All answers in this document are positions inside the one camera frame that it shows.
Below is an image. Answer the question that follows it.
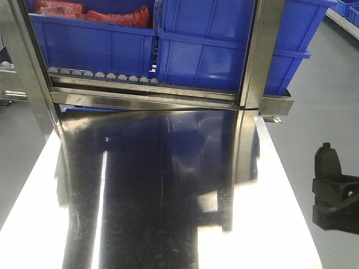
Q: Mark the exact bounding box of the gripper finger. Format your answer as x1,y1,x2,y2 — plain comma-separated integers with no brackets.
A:
312,175,358,207
312,206,358,234

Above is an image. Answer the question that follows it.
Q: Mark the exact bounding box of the grey brake pad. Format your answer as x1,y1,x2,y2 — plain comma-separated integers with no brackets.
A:
315,142,342,180

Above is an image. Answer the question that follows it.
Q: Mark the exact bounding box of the roller conveyor track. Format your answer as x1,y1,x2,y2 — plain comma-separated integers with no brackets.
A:
47,67,160,84

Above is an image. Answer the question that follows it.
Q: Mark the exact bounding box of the far blue bin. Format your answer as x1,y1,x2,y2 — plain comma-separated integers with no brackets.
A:
332,0,358,27

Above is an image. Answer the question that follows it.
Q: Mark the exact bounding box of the right blue plastic bin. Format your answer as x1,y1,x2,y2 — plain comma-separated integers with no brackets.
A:
157,1,336,95

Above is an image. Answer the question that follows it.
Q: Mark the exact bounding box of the blue plastic bin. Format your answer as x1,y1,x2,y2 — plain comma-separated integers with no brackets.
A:
25,1,157,77
157,1,336,95

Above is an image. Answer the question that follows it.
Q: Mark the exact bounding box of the red plastic bag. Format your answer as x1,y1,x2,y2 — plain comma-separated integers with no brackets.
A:
32,1,150,28

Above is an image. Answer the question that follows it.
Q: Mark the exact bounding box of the left blue plastic bin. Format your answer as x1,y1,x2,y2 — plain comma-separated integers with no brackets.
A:
25,1,157,77

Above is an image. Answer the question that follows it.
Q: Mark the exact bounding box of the stainless steel rack frame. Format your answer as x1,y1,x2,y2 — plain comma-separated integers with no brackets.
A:
1,1,294,138

